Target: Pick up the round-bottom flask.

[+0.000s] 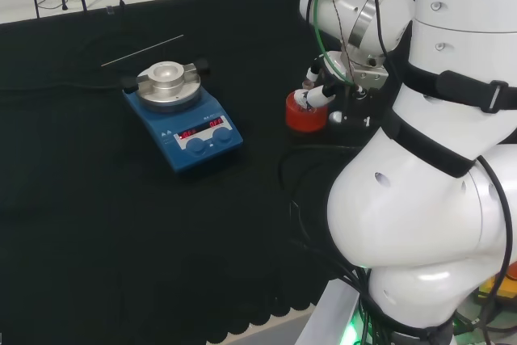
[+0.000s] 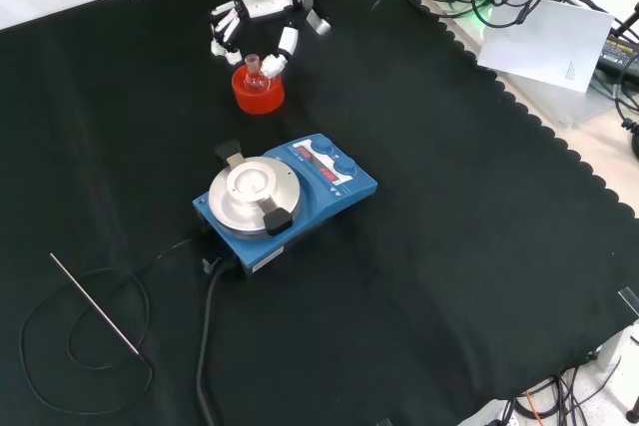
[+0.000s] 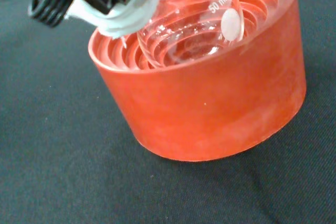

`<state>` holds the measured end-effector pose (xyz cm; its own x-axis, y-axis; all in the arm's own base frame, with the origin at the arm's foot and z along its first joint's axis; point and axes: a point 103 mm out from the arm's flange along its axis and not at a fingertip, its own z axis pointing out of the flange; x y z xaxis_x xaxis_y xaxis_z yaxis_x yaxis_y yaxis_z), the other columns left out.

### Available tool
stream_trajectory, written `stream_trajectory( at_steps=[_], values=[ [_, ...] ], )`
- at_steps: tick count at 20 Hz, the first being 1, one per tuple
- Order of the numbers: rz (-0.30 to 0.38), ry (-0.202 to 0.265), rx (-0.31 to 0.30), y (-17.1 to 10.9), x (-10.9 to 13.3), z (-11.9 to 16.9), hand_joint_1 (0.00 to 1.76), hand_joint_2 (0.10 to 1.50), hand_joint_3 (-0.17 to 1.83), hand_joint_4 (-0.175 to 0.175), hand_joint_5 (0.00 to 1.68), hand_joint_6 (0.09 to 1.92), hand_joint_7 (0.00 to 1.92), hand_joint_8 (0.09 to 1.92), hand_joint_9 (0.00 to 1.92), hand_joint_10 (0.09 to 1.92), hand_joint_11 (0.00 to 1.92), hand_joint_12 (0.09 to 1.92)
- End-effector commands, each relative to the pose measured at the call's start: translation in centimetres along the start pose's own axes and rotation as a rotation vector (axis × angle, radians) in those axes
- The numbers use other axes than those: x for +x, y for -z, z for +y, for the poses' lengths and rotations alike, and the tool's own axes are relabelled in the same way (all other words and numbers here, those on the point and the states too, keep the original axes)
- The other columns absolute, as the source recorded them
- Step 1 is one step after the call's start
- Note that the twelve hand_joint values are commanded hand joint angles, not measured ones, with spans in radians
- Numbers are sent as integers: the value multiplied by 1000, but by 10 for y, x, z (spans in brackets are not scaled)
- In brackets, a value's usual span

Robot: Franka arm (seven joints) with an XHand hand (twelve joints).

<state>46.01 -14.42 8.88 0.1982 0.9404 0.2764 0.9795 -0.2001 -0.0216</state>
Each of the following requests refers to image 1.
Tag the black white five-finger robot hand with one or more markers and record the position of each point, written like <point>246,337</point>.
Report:
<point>359,106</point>

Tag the clear glass round-bottom flask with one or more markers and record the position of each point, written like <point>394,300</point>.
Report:
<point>308,85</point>

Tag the blue-base heater with display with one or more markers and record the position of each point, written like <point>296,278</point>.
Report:
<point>161,135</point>

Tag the yellow stop button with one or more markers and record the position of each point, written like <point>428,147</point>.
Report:
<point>497,284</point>

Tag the thin metal probe rod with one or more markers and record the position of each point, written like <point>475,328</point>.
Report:
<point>141,50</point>

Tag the black bench cloth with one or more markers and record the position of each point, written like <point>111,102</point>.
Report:
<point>121,220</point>

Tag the clear plastic cloth clip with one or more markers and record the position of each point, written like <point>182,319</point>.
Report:
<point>109,10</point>

